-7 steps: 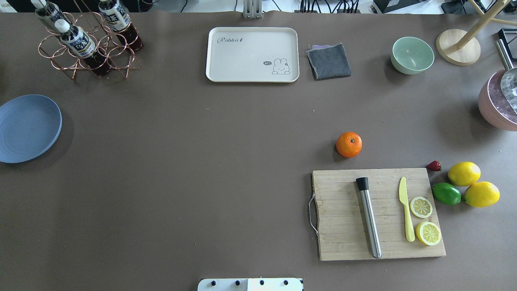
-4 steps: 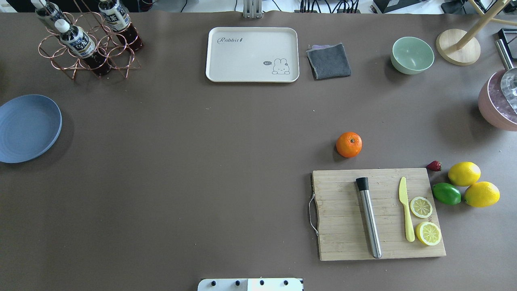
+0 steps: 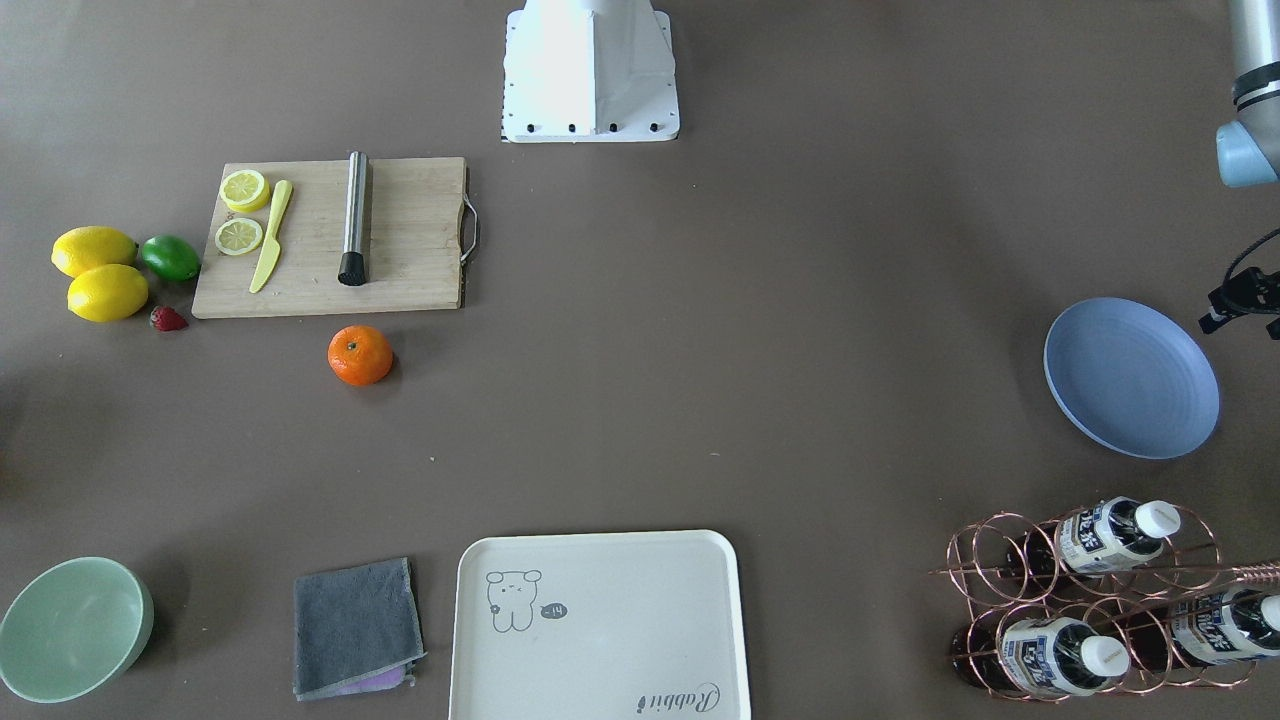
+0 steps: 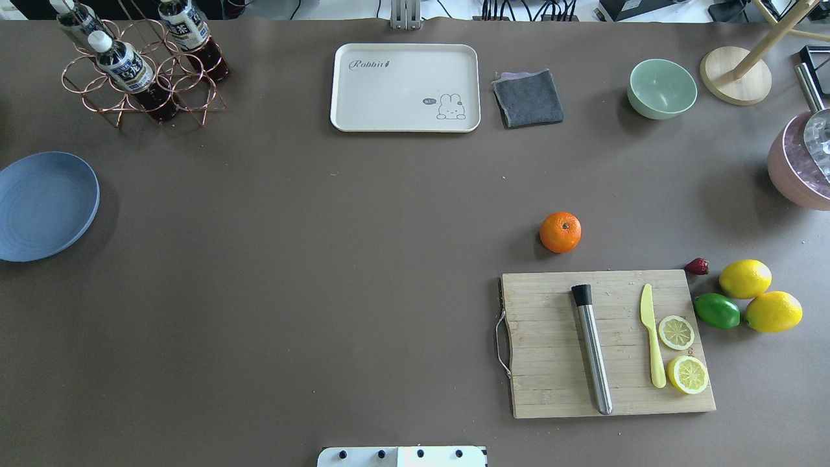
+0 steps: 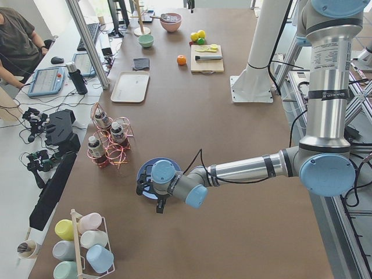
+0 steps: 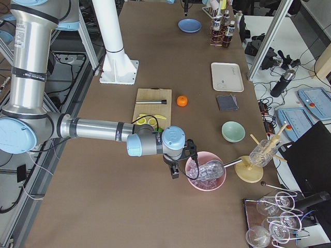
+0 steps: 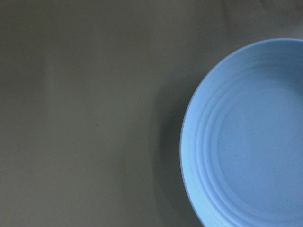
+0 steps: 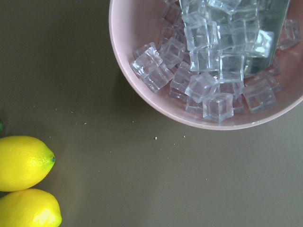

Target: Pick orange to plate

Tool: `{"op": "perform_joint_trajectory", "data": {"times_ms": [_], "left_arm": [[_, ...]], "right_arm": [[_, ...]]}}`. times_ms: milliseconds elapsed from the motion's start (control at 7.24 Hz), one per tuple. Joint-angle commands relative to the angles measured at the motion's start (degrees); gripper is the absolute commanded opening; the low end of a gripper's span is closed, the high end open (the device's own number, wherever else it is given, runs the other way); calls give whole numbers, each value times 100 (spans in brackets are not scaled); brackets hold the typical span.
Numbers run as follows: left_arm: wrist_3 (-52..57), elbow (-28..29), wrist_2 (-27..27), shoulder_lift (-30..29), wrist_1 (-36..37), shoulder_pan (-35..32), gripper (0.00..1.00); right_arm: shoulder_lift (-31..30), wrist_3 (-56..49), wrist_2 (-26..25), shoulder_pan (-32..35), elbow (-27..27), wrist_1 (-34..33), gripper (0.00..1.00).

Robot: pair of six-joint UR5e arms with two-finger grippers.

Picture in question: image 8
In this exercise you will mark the ice cubes pile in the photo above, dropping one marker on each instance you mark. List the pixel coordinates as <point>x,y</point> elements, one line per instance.
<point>216,95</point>

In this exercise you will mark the pink bowl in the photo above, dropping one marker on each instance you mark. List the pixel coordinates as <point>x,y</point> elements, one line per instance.
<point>133,23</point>

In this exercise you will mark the metal ice scoop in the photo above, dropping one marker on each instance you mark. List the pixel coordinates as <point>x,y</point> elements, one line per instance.
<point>241,34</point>

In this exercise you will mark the yellow lemon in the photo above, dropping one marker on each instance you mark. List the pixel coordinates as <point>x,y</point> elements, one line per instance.
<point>24,162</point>
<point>30,208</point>

